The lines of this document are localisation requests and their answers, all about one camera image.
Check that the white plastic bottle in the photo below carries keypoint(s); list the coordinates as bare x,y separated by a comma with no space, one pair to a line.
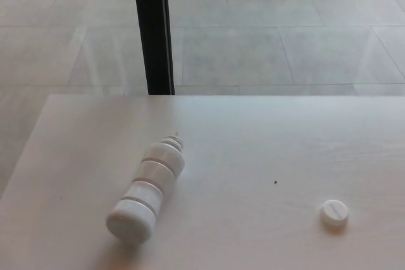
145,194

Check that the white screw cap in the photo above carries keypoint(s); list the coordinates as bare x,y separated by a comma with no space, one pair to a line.
333,213

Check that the black vertical frame post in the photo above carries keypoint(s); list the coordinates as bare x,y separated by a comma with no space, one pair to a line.
153,29

